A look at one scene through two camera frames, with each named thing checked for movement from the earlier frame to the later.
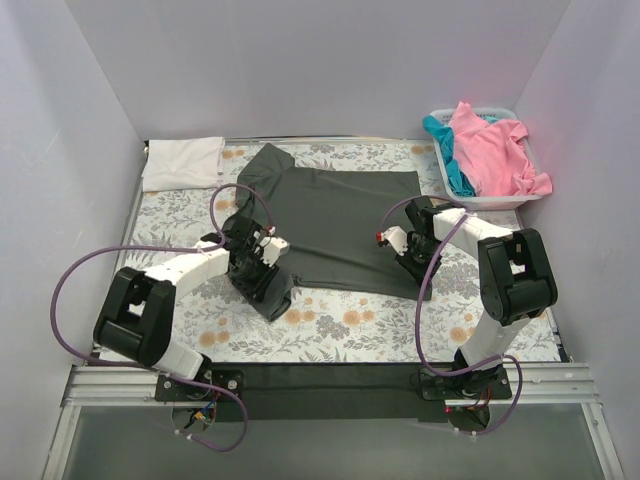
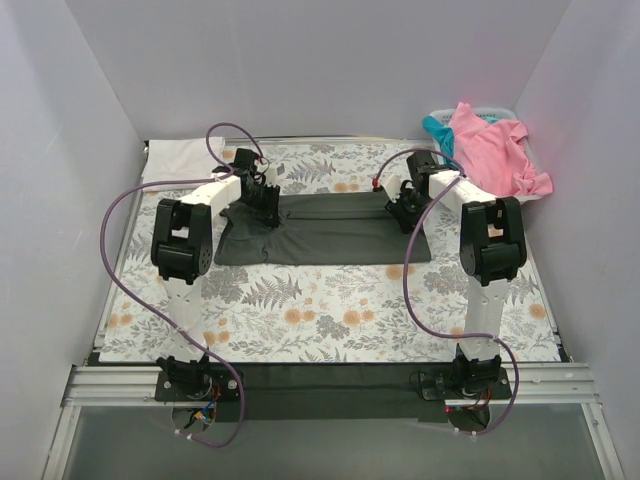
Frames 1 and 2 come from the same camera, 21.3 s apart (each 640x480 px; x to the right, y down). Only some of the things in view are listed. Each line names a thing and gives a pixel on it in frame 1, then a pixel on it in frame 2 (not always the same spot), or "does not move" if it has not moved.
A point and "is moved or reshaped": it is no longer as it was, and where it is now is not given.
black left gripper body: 261,278 -> 267,201
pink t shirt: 493,156 does not move
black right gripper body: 413,263 -> 407,207
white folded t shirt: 183,163 does not move
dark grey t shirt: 330,220 is moved or reshaped
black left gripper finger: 252,285 -> 266,211
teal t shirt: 461,186 does not move
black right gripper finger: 417,270 -> 407,215
